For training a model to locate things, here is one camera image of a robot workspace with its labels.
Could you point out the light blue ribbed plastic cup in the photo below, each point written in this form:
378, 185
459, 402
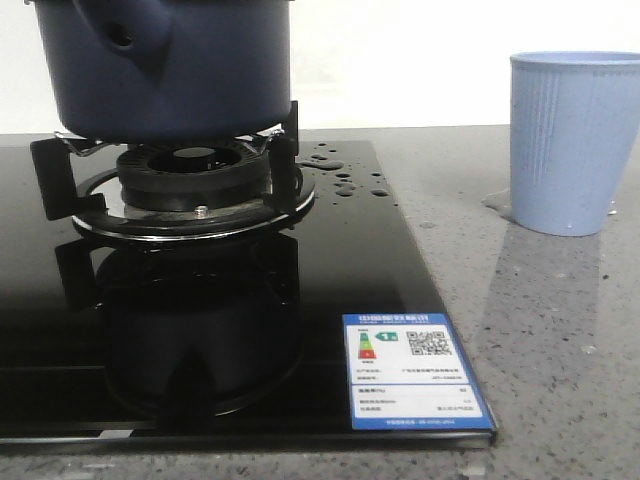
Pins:
574, 119

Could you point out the black metal pot support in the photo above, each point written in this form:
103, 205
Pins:
97, 208

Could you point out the dark blue cooking pot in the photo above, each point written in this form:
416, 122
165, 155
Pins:
147, 71

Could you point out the black round gas burner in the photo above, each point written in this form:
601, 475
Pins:
178, 178

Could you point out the blue energy label sticker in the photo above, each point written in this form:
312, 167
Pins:
407, 372

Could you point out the black glass gas stove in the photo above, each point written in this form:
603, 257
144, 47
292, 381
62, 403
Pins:
233, 345

